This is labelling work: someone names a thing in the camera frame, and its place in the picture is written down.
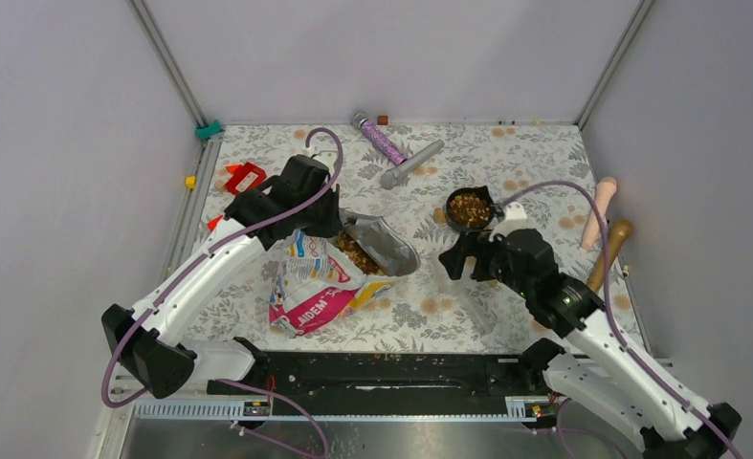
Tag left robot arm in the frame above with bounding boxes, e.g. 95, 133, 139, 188
101, 153, 342, 399

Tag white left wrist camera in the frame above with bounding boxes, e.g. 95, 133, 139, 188
306, 147, 338, 167

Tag small orange block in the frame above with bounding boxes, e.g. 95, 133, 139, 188
207, 215, 224, 232

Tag wooden bowl stand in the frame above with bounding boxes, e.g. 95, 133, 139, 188
432, 208, 447, 224

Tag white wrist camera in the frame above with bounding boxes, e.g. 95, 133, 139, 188
306, 147, 338, 167
489, 202, 531, 242

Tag grey microphone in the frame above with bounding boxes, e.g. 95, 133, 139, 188
379, 140, 445, 189

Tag black bowl fishbone print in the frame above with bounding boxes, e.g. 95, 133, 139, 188
444, 186, 497, 232

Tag red toy block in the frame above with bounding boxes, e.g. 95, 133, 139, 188
225, 162, 267, 195

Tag pet food bag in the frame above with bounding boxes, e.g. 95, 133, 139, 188
269, 209, 420, 337

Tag pink microphone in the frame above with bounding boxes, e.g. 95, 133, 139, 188
581, 176, 617, 251

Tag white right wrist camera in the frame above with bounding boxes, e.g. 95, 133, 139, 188
489, 202, 531, 242

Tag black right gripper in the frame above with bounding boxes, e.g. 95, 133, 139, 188
437, 228, 532, 297

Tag gold microphone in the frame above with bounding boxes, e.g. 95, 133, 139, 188
587, 219, 634, 293

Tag clear plastic scoop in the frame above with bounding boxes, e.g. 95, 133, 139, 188
432, 255, 497, 336

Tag teal clip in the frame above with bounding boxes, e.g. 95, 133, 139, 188
195, 120, 223, 142

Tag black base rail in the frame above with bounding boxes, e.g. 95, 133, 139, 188
207, 352, 550, 417

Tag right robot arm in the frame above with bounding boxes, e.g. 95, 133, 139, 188
438, 229, 742, 458

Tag purple glitter microphone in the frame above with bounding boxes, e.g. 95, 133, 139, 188
351, 112, 407, 165

